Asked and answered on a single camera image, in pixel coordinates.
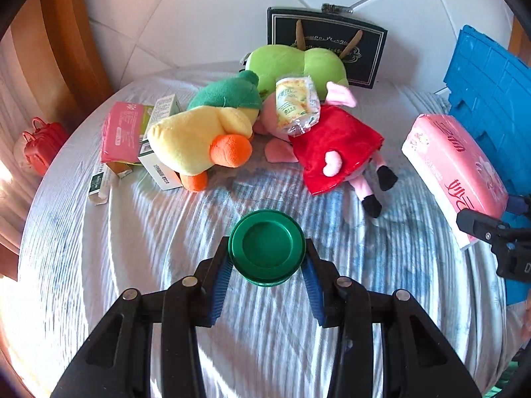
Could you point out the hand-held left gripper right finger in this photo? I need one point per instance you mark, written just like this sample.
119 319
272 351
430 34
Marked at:
313 290

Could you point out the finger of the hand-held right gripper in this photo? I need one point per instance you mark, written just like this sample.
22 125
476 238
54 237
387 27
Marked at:
481 228
520 205

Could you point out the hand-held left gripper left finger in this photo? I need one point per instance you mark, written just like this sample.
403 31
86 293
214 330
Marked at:
220 290

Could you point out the green round lid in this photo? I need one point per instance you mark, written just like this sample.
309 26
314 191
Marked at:
265 244

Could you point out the pink tissue pack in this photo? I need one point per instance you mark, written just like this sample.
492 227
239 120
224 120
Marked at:
452 161

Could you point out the blue plastic crate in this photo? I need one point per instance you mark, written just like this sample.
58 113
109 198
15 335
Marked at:
489 87

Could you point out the pig plush red dress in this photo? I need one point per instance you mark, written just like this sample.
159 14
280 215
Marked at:
336 141

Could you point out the yellow duck plush green hat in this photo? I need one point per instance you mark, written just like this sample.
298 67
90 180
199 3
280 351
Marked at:
195 141

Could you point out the white carton black print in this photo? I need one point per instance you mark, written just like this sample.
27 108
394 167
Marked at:
159 172

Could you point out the small white green box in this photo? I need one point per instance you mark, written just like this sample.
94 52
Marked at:
97 184

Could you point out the pink flat packet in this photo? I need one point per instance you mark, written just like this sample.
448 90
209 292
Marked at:
122 132

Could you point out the yellow green snack packet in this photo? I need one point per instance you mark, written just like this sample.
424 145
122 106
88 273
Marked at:
294 105

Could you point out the black gift box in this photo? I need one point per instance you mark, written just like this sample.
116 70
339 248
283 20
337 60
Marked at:
373 58

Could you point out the red handbag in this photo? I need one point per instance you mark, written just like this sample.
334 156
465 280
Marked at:
45 149

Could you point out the light green plush toy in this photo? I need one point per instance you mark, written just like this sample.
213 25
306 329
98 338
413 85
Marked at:
290 64

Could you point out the wooden headboard post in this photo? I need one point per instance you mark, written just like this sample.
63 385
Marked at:
520 37
62 49

